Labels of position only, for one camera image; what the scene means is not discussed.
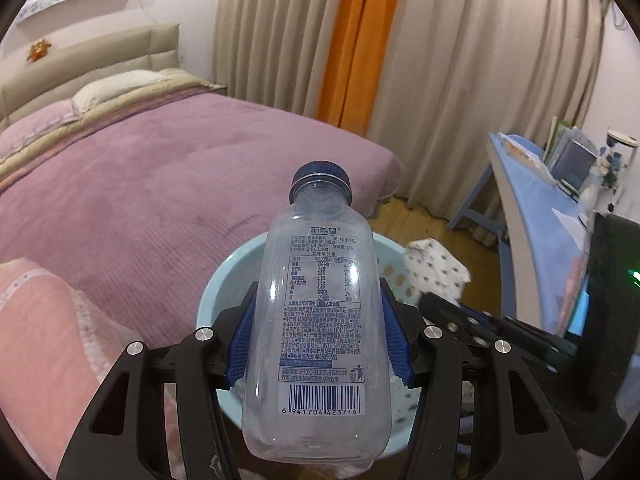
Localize books stack on desk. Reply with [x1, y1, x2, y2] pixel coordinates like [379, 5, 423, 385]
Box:
[542, 117, 597, 197]

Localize purple pillow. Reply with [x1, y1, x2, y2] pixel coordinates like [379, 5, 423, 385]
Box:
[0, 99, 82, 160]

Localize orange wall toy decoration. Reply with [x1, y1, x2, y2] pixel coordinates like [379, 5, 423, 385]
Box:
[27, 38, 52, 63]

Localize beige padded headboard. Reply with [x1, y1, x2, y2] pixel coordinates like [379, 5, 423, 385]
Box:
[1, 24, 179, 129]

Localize orange curtain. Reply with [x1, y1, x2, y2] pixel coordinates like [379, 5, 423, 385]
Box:
[316, 0, 398, 136]

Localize beige curtain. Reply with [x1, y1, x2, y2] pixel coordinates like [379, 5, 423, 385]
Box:
[213, 0, 608, 218]

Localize pink elephant blanket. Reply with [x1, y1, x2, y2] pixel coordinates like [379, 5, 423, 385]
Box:
[1, 259, 140, 478]

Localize light blue plastic basket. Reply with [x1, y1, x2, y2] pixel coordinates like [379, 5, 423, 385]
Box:
[196, 233, 420, 457]

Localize white dotted pillow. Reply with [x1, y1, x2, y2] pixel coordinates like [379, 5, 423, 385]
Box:
[72, 70, 168, 113]

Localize blue white desk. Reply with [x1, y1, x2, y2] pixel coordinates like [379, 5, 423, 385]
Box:
[447, 133, 582, 333]

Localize white vase with flowers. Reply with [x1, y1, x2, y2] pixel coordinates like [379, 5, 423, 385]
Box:
[578, 129, 639, 224]

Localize beige folded quilt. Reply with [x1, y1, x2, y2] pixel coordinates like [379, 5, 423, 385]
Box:
[1, 68, 216, 192]

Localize clear plastic bottle blue cap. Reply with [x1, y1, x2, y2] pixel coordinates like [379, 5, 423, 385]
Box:
[242, 160, 392, 467]

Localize purple bed cover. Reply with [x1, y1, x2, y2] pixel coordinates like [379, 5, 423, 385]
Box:
[1, 92, 401, 347]

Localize white polka dot cloth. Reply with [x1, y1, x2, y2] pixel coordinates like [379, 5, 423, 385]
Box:
[404, 238, 471, 304]

